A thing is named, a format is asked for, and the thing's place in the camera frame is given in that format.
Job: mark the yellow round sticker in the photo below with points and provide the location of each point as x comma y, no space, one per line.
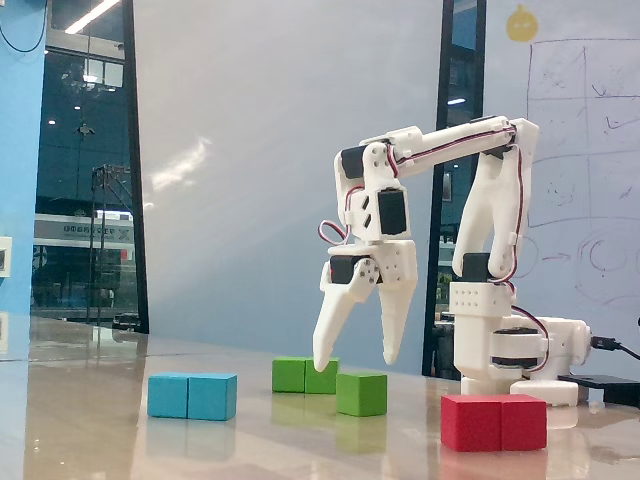
522,25

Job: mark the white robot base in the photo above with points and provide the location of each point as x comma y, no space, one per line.
565,340

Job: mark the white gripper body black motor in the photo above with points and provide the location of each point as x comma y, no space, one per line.
398,267

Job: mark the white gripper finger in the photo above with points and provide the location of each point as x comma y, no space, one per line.
335,320
396,325

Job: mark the white wall switch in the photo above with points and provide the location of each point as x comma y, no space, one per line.
5,257

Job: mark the whiteboard with marker drawings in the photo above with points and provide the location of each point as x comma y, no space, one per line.
575,75

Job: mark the black window frame strip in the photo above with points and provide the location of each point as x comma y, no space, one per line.
446,75

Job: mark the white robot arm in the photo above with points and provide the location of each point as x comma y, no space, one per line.
450,142

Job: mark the flat black box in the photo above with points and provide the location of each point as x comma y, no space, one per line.
610,387

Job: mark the long red block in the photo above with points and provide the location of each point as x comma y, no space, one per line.
492,422

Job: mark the black door frame post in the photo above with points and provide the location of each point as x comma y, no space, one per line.
134,150

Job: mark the long blue block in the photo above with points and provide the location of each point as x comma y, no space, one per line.
192,397

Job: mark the small green cube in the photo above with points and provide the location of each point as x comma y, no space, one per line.
362,395

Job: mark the ceiling light strip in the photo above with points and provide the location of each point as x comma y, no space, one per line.
92,16

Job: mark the white building sign band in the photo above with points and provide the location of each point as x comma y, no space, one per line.
75,230

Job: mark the long green block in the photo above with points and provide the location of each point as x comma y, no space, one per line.
290,375

